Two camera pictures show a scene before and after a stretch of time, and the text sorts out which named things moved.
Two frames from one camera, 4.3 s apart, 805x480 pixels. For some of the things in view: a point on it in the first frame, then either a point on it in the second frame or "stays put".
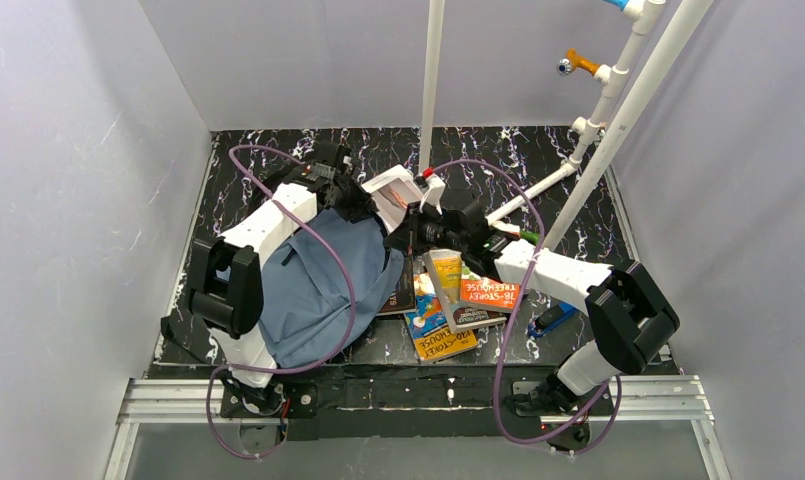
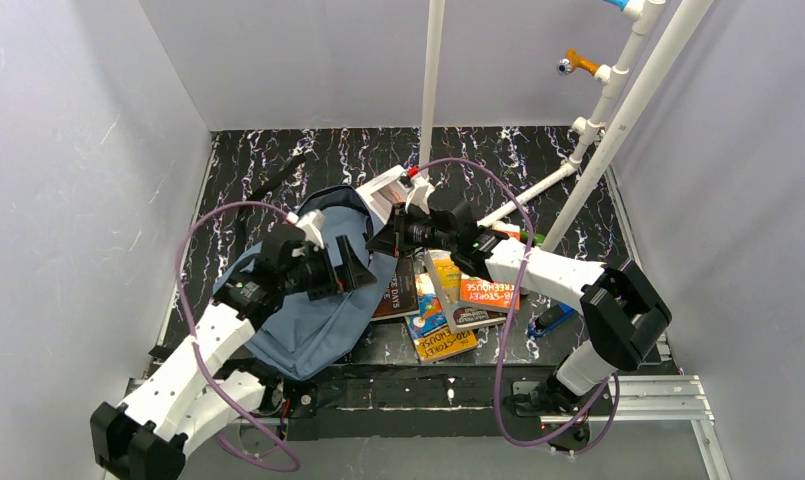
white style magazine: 392,192 stays put
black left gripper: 357,196 → 339,266
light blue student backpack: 304,296 stays put
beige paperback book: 446,269 stays put
